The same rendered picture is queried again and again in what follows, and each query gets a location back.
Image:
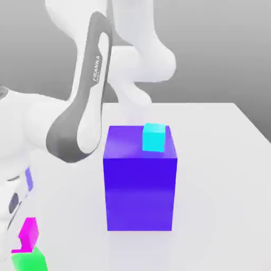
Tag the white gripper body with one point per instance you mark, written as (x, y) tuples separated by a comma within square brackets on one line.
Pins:
[(8, 237)]

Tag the small magenta cube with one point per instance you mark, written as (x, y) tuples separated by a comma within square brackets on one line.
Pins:
[(29, 232)]

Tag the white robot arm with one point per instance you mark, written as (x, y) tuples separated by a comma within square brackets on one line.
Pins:
[(63, 139)]

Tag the small green cube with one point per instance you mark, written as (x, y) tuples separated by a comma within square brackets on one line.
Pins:
[(29, 261)]

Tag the small cyan cube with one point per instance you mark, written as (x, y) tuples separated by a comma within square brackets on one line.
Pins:
[(153, 139)]

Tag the large purple box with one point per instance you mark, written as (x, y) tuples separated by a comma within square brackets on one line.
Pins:
[(139, 190)]

